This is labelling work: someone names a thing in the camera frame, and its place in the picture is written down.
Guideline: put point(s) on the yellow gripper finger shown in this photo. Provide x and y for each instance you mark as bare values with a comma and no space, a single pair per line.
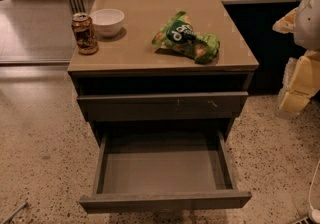
291,103
287,23

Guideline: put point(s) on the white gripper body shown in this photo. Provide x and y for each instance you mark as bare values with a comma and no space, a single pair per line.
309,26

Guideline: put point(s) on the green rice chip bag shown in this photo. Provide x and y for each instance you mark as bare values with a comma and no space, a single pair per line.
178,35

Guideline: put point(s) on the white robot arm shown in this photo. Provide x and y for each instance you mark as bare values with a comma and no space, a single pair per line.
306,33

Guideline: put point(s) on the closed grey top drawer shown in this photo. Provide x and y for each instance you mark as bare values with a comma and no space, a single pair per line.
175,106

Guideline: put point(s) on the grey drawer cabinet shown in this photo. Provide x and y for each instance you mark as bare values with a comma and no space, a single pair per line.
129,64

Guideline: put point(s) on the open grey middle drawer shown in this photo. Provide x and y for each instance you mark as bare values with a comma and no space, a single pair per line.
163,171

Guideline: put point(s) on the white ceramic bowl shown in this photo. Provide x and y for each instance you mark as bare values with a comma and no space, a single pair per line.
108,22

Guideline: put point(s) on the brown soda can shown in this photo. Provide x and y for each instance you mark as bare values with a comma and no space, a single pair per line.
83,29

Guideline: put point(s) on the metal rod on floor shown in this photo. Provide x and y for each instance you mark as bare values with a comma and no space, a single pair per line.
14,213

